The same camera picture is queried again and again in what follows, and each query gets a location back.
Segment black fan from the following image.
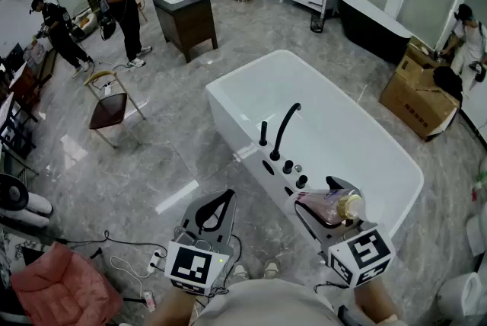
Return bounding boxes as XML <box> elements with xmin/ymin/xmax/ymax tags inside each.
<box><xmin>0</xmin><ymin>172</ymin><xmax>30</xmax><ymax>212</ymax></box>

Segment wooden chair with brown seat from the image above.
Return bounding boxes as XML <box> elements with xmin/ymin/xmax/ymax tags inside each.
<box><xmin>83</xmin><ymin>69</ymin><xmax>147</xmax><ymax>150</ymax></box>

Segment black floor cable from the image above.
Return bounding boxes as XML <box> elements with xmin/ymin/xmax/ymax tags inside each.
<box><xmin>53</xmin><ymin>229</ymin><xmax>169</xmax><ymax>260</ymax></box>

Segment black freestanding bathtub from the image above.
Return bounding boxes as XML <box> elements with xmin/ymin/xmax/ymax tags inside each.
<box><xmin>335</xmin><ymin>0</ymin><xmax>413</xmax><ymax>65</ymax></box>

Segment white rolled towels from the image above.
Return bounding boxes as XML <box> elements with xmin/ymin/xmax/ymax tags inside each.
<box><xmin>22</xmin><ymin>191</ymin><xmax>54</xmax><ymax>229</ymax></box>

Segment white floor cable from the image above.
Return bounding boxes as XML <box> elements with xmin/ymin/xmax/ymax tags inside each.
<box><xmin>110</xmin><ymin>254</ymin><xmax>154</xmax><ymax>279</ymax></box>

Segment black backpack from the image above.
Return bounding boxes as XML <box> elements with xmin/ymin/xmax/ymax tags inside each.
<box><xmin>432</xmin><ymin>66</ymin><xmax>463</xmax><ymax>105</ymax></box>

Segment white power strip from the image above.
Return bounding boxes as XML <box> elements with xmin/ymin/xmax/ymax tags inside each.
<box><xmin>147</xmin><ymin>248</ymin><xmax>166</xmax><ymax>274</ymax></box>

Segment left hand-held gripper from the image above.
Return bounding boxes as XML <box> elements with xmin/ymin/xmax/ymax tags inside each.
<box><xmin>163</xmin><ymin>189</ymin><xmax>239</xmax><ymax>297</ymax></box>

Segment small pink white item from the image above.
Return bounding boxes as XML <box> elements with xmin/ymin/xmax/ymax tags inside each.
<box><xmin>142</xmin><ymin>290</ymin><xmax>158</xmax><ymax>312</ymax></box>

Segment black curved faucet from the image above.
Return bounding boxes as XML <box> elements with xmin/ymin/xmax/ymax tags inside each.
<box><xmin>269</xmin><ymin>102</ymin><xmax>302</xmax><ymax>162</ymax></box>

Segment person's beige shirt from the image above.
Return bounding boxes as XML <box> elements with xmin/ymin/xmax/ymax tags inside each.
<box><xmin>192</xmin><ymin>277</ymin><xmax>343</xmax><ymax>326</ymax></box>

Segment person's left forearm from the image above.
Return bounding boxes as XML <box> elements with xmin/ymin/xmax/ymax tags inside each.
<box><xmin>146</xmin><ymin>283</ymin><xmax>199</xmax><ymax>326</ymax></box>

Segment large cardboard box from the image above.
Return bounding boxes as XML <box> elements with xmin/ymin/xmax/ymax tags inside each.
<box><xmin>378</xmin><ymin>36</ymin><xmax>462</xmax><ymax>142</ymax></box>

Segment black mesh waste basket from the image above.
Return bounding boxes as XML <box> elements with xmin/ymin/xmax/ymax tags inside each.
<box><xmin>310</xmin><ymin>13</ymin><xmax>326</xmax><ymax>34</ymax></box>

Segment person's left shoe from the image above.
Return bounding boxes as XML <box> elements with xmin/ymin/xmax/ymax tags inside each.
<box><xmin>231</xmin><ymin>263</ymin><xmax>250</xmax><ymax>283</ymax></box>

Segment pink cushion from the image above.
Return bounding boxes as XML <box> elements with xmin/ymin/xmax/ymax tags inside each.
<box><xmin>10</xmin><ymin>241</ymin><xmax>123</xmax><ymax>326</ymax></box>

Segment white toilet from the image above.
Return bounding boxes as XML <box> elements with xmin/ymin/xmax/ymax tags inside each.
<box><xmin>436</xmin><ymin>270</ymin><xmax>487</xmax><ymax>326</ymax></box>

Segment clear bottle with beige cap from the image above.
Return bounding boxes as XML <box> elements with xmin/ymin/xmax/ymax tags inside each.
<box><xmin>291</xmin><ymin>189</ymin><xmax>364</xmax><ymax>227</ymax></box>

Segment person's right forearm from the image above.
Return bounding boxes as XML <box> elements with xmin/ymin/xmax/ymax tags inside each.
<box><xmin>353</xmin><ymin>276</ymin><xmax>401</xmax><ymax>326</ymax></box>

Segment person's right shoe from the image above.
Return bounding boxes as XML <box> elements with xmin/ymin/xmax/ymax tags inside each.
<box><xmin>263</xmin><ymin>258</ymin><xmax>282</xmax><ymax>280</ymax></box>

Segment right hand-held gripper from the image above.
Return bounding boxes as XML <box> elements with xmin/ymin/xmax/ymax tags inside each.
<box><xmin>294</xmin><ymin>175</ymin><xmax>397</xmax><ymax>288</ymax></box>

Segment white bathtub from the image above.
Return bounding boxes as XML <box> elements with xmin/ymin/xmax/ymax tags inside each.
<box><xmin>205</xmin><ymin>49</ymin><xmax>425</xmax><ymax>241</ymax></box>

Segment dark wooden vanity cabinet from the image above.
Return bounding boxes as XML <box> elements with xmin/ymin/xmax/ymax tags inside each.
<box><xmin>151</xmin><ymin>0</ymin><xmax>219</xmax><ymax>64</ymax></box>

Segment person's shoe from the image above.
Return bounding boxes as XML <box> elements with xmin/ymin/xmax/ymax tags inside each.
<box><xmin>263</xmin><ymin>258</ymin><xmax>282</xmax><ymax>280</ymax></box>
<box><xmin>231</xmin><ymin>263</ymin><xmax>250</xmax><ymax>283</ymax></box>

